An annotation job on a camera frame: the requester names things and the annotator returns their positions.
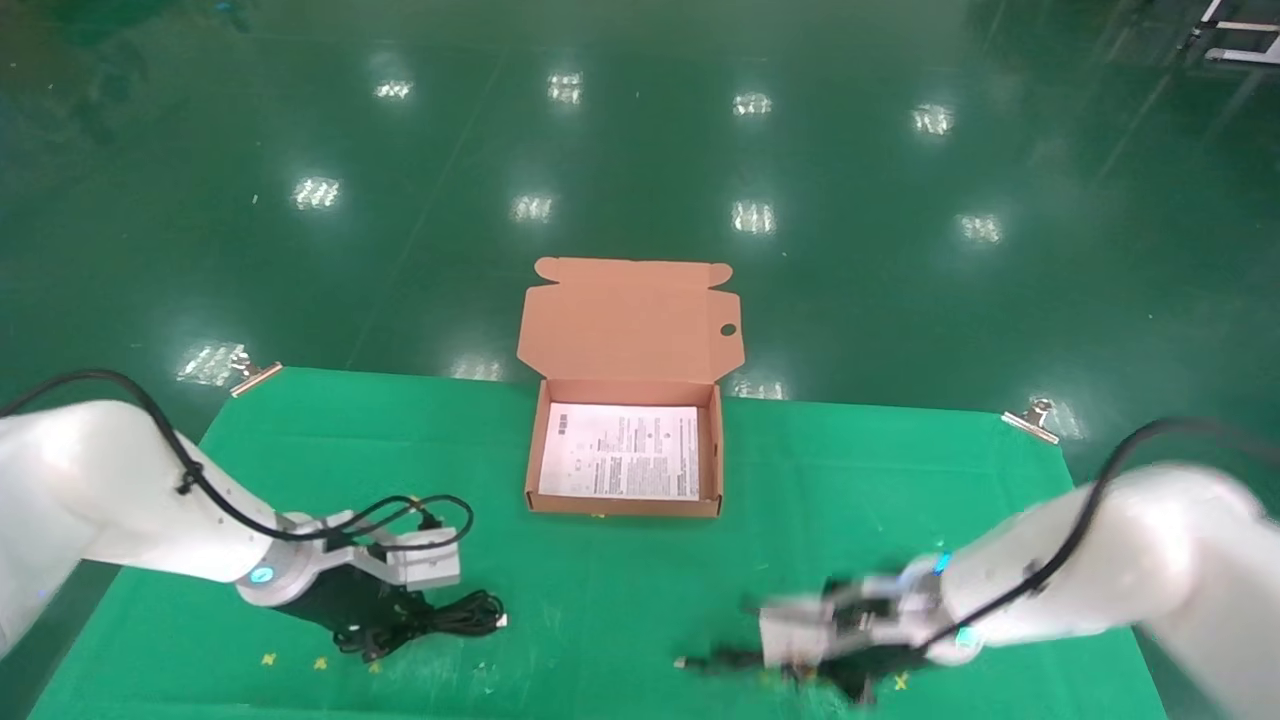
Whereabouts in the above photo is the green tablecloth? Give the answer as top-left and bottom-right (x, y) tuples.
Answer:
(30, 366), (1171, 720)

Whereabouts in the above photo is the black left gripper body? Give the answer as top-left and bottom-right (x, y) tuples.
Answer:
(285, 563), (438, 649)

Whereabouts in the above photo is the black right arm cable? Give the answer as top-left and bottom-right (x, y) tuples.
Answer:
(925, 417), (1280, 653)

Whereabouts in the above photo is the metal binder clip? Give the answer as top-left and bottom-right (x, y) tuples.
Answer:
(1001, 397), (1062, 445)
(227, 349), (285, 399)

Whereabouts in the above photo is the white printed paper sheet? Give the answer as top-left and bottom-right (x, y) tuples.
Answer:
(537, 402), (702, 502)

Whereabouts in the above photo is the white table frame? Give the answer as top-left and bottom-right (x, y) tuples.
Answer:
(1188, 0), (1280, 67)

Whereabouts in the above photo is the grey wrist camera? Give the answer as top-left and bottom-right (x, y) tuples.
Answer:
(757, 573), (949, 668)
(350, 508), (464, 590)

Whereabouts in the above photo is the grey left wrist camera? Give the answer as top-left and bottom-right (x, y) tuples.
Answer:
(350, 508), (464, 590)

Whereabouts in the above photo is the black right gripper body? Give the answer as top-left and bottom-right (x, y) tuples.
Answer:
(800, 640), (933, 707)

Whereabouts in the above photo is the brown cardboard box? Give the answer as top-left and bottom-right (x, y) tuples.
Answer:
(516, 256), (747, 519)

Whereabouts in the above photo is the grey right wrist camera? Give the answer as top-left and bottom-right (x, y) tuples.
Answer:
(757, 573), (949, 668)

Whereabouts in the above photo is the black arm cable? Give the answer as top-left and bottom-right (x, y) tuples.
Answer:
(0, 369), (475, 547)
(925, 417), (1280, 653)

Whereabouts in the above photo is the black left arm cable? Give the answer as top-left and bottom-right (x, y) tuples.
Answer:
(0, 369), (475, 547)

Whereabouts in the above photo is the black data cable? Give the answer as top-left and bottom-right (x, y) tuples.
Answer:
(333, 588), (510, 663)

